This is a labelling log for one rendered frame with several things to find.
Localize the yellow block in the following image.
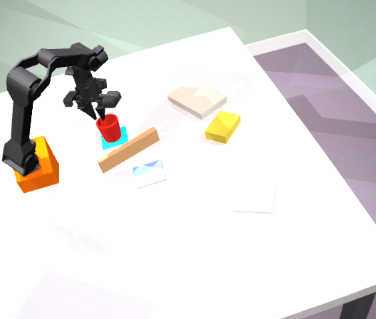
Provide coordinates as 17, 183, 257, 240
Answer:
205, 110, 241, 144

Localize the red cup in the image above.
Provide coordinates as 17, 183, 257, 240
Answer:
96, 114, 122, 142

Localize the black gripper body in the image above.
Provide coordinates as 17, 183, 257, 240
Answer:
63, 77, 122, 109

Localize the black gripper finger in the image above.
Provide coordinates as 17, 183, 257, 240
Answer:
95, 105, 105, 120
76, 102, 97, 120

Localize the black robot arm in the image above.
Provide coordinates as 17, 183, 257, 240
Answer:
1, 42, 108, 177

